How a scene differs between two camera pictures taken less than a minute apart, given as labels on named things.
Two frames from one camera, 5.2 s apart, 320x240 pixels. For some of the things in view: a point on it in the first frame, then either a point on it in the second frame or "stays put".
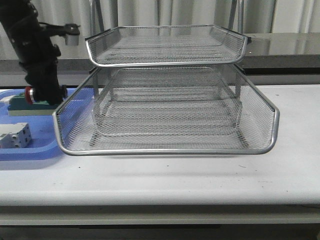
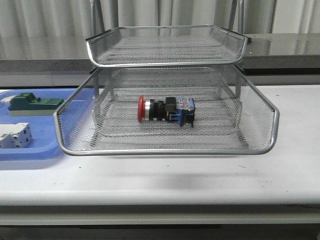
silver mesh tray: (176, 110) stays put
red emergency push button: (29, 95) → (180, 109)
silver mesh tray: (165, 45) stays put
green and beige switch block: (18, 106) stays put
